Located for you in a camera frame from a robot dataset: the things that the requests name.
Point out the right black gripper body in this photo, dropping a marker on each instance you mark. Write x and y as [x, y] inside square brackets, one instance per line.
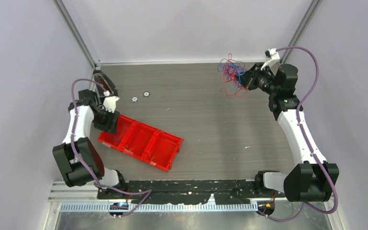
[260, 79]

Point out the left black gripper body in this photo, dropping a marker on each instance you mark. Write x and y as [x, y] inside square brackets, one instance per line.
[105, 120]

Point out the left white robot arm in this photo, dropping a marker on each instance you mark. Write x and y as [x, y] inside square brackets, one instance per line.
[76, 157]

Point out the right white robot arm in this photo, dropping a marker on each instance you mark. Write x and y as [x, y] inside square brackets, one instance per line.
[313, 178]

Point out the black wedge stand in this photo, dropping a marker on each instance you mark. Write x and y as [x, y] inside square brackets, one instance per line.
[105, 81]

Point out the red three-compartment bin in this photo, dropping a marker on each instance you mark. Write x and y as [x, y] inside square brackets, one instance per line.
[143, 142]

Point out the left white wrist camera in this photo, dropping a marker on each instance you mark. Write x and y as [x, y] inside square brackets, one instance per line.
[110, 102]

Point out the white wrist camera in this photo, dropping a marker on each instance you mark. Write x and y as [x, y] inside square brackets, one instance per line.
[110, 102]
[272, 59]

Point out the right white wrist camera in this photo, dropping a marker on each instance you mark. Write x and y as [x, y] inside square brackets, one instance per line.
[272, 59]

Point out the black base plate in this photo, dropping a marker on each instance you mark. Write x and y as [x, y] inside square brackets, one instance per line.
[190, 192]

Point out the slotted cable duct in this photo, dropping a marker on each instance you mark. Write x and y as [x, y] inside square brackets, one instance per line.
[116, 207]

